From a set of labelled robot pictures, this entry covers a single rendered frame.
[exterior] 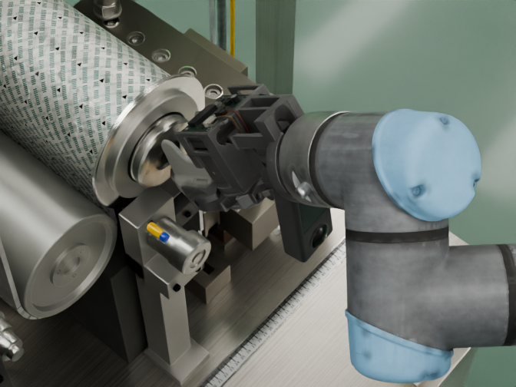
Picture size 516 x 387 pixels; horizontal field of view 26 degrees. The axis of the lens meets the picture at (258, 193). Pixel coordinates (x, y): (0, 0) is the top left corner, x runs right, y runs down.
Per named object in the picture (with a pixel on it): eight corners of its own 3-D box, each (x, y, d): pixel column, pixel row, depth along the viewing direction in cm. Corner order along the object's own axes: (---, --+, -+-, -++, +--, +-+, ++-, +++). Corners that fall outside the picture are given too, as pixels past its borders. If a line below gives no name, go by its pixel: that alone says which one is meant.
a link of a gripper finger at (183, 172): (149, 129, 105) (206, 126, 97) (181, 179, 107) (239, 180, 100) (126, 149, 103) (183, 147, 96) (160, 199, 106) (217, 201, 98)
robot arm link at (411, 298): (511, 383, 79) (509, 228, 78) (352, 389, 78) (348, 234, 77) (485, 357, 87) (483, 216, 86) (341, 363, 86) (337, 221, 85)
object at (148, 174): (176, 111, 101) (205, 133, 108) (160, 100, 102) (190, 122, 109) (127, 178, 101) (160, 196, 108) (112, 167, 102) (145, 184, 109)
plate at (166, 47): (252, 251, 132) (252, 223, 127) (23, 80, 146) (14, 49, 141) (337, 168, 138) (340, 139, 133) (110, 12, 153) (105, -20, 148)
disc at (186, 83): (106, 235, 109) (84, 145, 96) (102, 232, 109) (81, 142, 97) (209, 142, 115) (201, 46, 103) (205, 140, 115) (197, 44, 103)
